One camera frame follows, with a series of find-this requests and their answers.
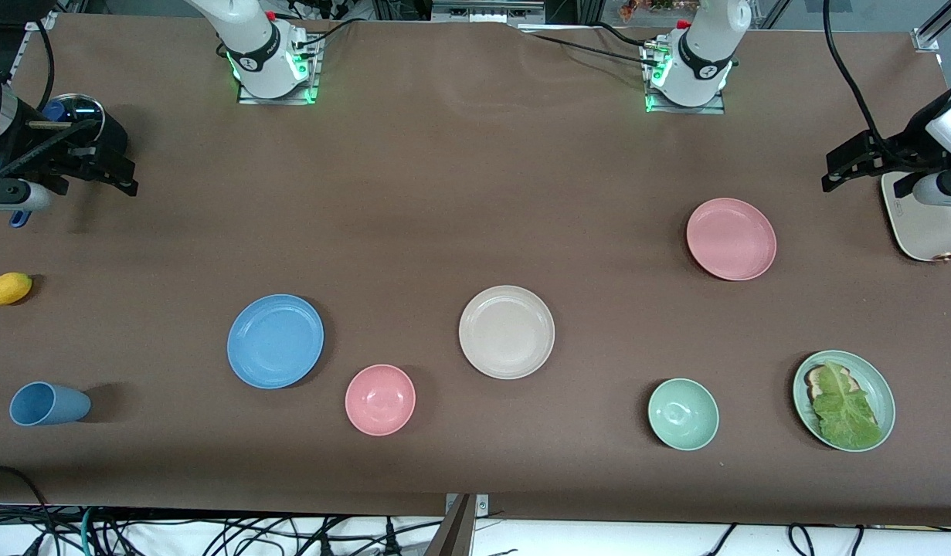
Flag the white toaster appliance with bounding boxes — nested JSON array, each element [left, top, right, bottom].
[[881, 166, 951, 263]]

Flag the black base cable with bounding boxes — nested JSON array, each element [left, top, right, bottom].
[[294, 17, 372, 51], [521, 22, 665, 70]]

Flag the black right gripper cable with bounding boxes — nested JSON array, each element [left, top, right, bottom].
[[33, 17, 57, 109]]

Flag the green lettuce leaf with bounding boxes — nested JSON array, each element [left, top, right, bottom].
[[811, 361, 884, 450]]

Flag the pink bowl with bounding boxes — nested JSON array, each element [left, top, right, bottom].
[[345, 364, 416, 437]]

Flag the blue plastic cup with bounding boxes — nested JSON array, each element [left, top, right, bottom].
[[9, 381, 92, 427]]

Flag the toast bread slice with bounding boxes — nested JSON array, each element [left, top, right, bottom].
[[804, 365, 854, 402]]

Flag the yellow lemon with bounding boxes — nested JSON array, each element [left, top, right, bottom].
[[0, 272, 33, 306]]

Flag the pink plate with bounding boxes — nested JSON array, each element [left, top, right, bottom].
[[685, 198, 778, 282]]

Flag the table edge clamp post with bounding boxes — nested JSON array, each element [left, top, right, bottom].
[[425, 493, 491, 556]]

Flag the blue plate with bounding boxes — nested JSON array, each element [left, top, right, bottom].
[[226, 293, 325, 390]]

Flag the black pot with glass lid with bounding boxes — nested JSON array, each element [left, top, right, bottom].
[[42, 93, 130, 159]]

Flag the beige plate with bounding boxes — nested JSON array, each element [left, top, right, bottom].
[[458, 285, 556, 381]]

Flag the green bowl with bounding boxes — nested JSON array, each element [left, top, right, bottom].
[[647, 378, 720, 452]]

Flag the green plate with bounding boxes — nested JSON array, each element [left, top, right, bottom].
[[792, 350, 897, 453]]

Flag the aluminium frame rail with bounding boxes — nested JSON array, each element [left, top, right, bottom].
[[431, 0, 547, 25]]

